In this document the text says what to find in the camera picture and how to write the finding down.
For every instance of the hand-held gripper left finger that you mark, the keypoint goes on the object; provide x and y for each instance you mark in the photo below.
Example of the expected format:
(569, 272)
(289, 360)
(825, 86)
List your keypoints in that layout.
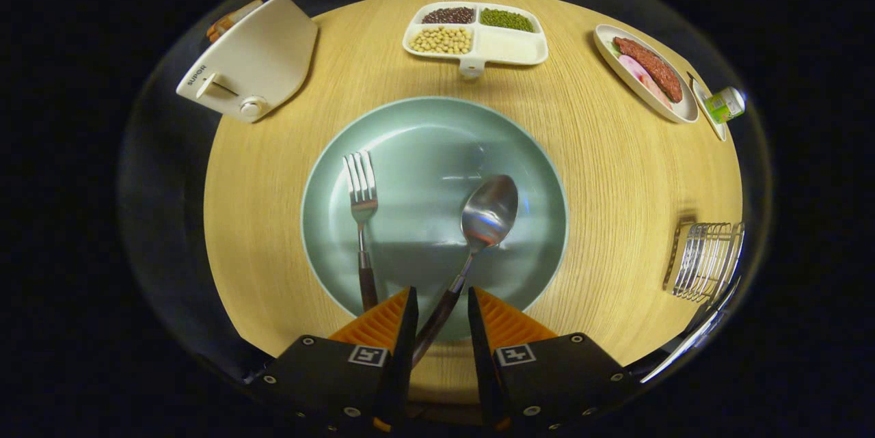
(403, 356)

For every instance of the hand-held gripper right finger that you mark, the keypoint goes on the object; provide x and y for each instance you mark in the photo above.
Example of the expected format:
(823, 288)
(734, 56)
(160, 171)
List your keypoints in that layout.
(482, 356)

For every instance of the shiny metal bar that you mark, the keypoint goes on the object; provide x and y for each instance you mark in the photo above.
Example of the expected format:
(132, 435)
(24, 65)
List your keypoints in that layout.
(683, 349)

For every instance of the pale green plate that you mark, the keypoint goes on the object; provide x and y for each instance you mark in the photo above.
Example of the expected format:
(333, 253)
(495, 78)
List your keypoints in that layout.
(424, 144)

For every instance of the white divided tray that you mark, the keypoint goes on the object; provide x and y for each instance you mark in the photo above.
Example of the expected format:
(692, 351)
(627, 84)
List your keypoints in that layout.
(509, 45)

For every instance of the pile of soybeans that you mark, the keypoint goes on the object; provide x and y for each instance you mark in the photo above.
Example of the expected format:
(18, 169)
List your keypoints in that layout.
(441, 40)

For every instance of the pink ham slices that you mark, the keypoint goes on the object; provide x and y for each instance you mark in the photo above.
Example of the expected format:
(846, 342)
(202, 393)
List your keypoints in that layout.
(634, 72)

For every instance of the white coaster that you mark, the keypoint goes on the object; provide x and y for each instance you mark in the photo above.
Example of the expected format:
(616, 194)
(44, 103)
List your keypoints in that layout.
(714, 129)

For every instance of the red meat slice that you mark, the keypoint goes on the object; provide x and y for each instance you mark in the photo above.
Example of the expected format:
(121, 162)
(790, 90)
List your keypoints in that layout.
(649, 65)

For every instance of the white toaster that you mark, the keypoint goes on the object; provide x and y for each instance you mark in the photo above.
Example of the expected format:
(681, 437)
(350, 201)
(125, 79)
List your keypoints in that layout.
(253, 55)

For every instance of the white plate with meat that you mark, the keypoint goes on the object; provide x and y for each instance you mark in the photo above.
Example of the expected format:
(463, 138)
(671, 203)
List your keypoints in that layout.
(605, 42)

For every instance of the pile of green beans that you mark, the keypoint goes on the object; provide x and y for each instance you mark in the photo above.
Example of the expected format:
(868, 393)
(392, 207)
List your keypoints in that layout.
(506, 19)

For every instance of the pile of red beans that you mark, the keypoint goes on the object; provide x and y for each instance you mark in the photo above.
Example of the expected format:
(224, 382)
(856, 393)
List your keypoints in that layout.
(448, 15)

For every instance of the green and silver bottle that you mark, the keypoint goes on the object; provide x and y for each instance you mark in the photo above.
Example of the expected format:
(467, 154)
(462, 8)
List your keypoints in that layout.
(724, 104)

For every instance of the toast slice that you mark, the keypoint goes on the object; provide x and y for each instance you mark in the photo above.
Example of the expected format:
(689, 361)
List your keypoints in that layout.
(239, 13)
(219, 28)

